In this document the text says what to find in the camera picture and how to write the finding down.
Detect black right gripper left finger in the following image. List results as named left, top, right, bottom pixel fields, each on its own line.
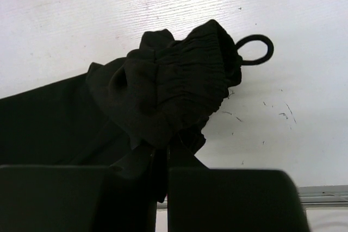
left=1, top=146, right=156, bottom=231

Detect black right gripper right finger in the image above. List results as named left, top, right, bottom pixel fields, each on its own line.
left=167, top=135, right=309, bottom=232

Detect black trousers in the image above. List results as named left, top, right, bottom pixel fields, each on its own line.
left=0, top=19, right=275, bottom=203

